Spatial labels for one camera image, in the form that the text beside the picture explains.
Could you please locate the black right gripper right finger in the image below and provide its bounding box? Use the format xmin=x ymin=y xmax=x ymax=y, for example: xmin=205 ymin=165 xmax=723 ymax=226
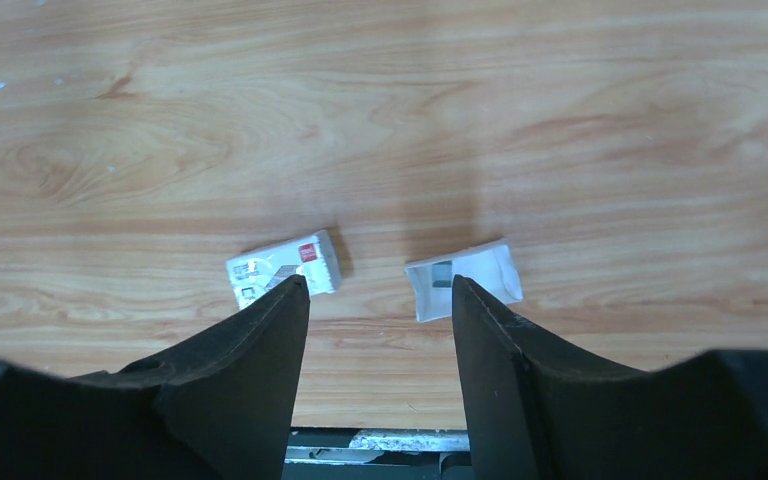
xmin=452 ymin=276 xmax=768 ymax=479

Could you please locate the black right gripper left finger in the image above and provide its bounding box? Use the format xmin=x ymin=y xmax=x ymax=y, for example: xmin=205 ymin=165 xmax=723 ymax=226
xmin=0 ymin=275 xmax=310 ymax=479

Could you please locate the small clear staple box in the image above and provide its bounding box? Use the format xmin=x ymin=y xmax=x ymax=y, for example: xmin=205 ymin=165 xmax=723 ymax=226
xmin=404 ymin=239 xmax=525 ymax=323

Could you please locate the white staple box red label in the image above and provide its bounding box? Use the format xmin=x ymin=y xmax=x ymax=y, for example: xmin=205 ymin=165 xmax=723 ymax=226
xmin=226 ymin=230 xmax=342 ymax=310

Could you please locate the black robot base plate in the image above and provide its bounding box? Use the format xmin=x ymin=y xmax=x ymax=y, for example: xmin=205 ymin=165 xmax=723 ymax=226
xmin=281 ymin=449 xmax=476 ymax=479

